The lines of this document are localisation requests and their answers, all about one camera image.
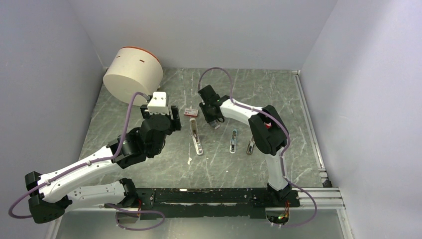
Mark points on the red white staple box sleeve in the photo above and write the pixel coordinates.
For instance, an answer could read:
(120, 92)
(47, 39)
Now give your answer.
(191, 112)

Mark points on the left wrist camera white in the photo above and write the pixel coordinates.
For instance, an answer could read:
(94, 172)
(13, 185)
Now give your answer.
(158, 104)

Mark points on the cream cylindrical drum orange rim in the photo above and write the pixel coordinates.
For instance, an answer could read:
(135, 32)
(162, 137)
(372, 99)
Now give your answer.
(133, 70)

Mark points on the cardboard tray with staples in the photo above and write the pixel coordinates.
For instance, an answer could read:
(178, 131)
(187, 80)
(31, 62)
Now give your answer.
(214, 124)

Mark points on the aluminium rail frame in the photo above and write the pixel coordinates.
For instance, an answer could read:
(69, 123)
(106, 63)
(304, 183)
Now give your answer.
(321, 199)

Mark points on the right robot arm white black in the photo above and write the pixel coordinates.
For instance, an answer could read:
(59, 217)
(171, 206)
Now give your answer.
(268, 131)

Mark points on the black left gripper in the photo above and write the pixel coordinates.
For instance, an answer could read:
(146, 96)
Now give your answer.
(175, 113)

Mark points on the beige brown small stapler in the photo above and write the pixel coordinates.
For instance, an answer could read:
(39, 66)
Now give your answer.
(250, 146)

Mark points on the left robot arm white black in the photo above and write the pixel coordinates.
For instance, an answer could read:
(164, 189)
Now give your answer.
(53, 194)

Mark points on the long white stapler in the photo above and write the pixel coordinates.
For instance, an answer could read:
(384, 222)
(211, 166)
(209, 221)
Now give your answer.
(195, 136)

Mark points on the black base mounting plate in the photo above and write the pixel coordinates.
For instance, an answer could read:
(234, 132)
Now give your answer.
(209, 202)

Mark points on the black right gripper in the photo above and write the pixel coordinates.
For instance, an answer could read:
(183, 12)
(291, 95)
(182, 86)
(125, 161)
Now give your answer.
(208, 118)

